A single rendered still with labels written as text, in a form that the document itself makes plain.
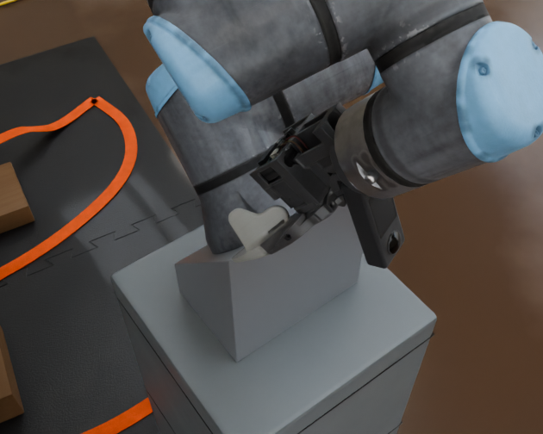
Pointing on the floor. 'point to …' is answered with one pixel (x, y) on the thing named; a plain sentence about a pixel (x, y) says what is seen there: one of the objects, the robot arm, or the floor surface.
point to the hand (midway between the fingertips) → (271, 216)
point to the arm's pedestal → (275, 356)
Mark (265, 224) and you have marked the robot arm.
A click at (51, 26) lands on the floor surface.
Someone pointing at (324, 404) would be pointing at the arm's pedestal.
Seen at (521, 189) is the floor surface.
